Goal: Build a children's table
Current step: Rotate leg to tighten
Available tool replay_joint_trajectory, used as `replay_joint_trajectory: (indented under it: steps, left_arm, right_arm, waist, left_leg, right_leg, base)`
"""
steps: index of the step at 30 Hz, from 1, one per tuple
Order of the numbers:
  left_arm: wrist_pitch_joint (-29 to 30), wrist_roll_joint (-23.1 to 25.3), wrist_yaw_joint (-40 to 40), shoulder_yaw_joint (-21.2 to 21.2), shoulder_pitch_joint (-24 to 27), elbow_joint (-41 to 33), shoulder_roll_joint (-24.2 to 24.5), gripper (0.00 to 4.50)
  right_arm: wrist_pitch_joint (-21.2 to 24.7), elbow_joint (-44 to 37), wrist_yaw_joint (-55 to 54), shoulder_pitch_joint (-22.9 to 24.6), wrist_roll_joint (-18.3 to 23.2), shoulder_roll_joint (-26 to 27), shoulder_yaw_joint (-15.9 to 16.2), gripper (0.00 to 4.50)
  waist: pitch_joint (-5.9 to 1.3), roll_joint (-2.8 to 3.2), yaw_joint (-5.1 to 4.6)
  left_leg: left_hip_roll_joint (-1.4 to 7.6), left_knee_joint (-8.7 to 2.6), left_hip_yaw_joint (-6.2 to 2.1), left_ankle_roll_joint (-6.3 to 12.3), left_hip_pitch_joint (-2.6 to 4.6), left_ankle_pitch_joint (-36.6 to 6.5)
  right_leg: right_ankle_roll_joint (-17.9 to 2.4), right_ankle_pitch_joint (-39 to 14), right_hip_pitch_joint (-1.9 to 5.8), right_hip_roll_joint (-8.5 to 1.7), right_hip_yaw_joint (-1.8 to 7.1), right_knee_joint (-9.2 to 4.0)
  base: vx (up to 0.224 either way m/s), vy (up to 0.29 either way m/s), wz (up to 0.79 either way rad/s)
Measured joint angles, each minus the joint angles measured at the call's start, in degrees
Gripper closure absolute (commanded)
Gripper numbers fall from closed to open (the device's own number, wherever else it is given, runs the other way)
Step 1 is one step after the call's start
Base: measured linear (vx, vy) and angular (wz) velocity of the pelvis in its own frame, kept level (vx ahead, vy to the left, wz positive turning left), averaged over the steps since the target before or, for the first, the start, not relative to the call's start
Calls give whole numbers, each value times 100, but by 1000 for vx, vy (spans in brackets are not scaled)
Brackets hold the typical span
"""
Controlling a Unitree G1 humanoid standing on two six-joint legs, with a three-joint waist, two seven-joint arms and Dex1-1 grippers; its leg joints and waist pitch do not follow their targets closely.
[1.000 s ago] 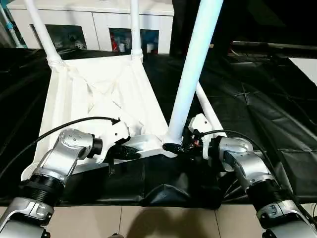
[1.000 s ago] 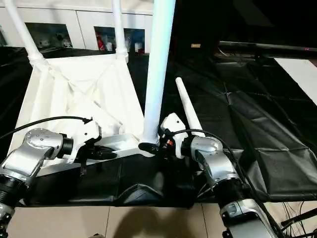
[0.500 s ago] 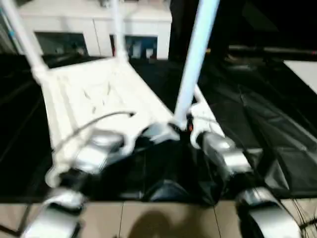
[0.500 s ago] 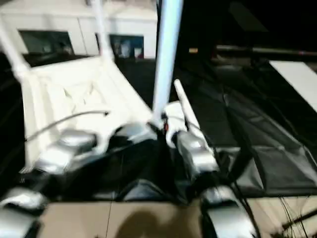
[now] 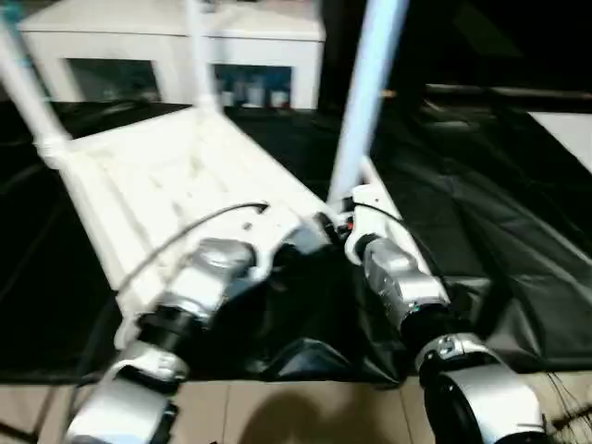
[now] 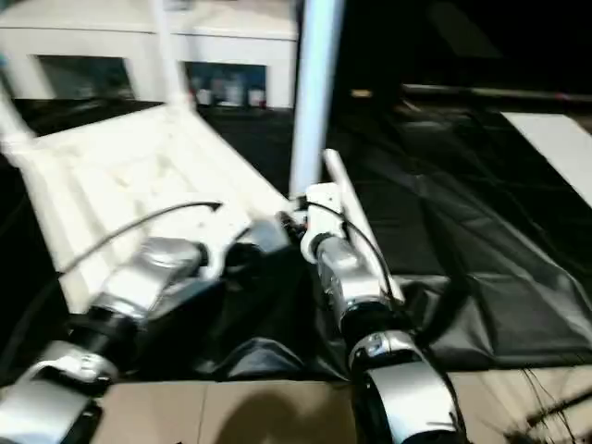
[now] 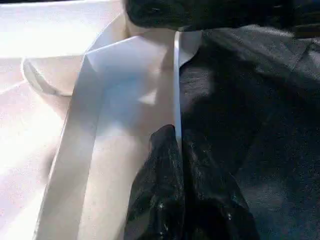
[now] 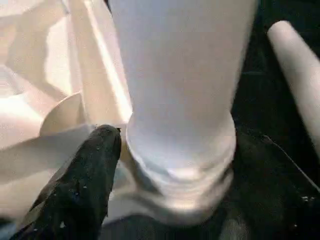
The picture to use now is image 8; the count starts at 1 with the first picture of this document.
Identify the white plastic table leg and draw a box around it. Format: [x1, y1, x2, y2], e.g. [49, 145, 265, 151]
[109, 0, 258, 225]
[266, 20, 320, 148]

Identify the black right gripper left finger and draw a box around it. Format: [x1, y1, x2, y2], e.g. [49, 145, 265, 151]
[14, 124, 123, 240]

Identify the black work mat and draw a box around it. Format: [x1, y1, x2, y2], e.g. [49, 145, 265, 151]
[99, 0, 320, 240]

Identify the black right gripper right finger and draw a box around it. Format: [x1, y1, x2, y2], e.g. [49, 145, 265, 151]
[224, 134, 320, 240]

